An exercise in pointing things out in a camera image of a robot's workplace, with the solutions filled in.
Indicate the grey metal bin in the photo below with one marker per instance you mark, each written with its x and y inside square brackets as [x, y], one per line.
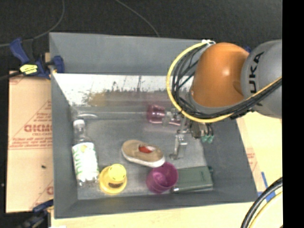
[114, 132]

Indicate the dark green flat block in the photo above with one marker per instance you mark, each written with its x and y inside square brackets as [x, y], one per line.
[194, 178]

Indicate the clear plastic bottle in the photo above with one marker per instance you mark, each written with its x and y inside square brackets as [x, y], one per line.
[84, 159]

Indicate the purple plastic cup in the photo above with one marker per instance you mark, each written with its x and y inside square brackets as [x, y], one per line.
[161, 178]

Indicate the small purple ribbed cup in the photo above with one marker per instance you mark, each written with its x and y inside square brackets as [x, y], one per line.
[154, 114]

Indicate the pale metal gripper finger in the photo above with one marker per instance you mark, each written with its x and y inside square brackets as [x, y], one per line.
[180, 147]
[173, 118]

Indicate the yellow toy cup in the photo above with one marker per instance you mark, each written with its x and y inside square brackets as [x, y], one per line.
[114, 177]

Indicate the tan toy shoe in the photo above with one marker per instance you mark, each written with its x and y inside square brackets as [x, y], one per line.
[133, 151]

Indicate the brown cardboard board, red print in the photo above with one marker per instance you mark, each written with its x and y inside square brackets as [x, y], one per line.
[28, 108]

